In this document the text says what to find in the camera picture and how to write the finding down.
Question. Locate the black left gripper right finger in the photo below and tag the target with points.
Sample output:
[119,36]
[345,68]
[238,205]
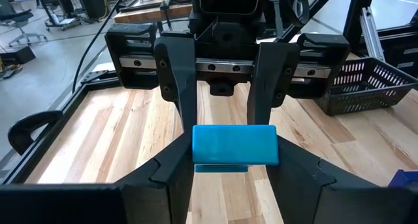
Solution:
[300,191]

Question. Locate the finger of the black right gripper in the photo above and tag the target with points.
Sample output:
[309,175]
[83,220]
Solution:
[274,80]
[176,70]

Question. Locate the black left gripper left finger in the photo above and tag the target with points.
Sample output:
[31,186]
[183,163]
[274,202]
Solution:
[163,191]

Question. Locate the teal box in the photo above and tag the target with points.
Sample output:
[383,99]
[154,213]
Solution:
[235,144]

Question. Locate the dark blue box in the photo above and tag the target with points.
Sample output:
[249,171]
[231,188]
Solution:
[405,179]

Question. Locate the black office chair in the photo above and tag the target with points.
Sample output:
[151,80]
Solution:
[16,16]

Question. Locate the wooden top workbench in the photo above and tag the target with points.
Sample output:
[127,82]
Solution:
[147,13]

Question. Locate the black plastic basket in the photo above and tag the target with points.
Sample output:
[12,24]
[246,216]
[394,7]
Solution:
[359,100]

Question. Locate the black equipment case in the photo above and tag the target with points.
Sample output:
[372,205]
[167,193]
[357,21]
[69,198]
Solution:
[94,5]

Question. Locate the silver aluminium profile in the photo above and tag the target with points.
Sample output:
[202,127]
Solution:
[372,34]

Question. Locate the black floor box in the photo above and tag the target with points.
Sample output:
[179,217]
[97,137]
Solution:
[19,54]

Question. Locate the black table frame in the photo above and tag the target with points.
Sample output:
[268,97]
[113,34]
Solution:
[78,96]

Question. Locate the black rig support frame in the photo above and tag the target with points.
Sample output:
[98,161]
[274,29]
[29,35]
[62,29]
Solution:
[356,18]

